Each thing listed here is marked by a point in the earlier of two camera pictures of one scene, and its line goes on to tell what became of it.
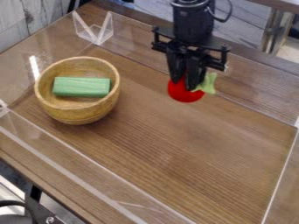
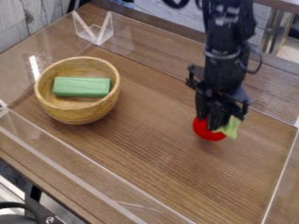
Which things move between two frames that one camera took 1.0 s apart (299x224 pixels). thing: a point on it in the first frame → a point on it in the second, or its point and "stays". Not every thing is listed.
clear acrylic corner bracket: x=94 y=33 stays
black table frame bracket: x=42 y=215 stays
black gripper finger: x=177 y=65 → x=202 y=104
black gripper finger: x=195 y=70 → x=219 y=113
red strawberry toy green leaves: x=181 y=92 → x=229 y=130
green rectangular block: x=82 y=87 stays
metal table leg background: x=278 y=28 stays
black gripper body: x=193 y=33 → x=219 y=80
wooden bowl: x=78 y=89 stays
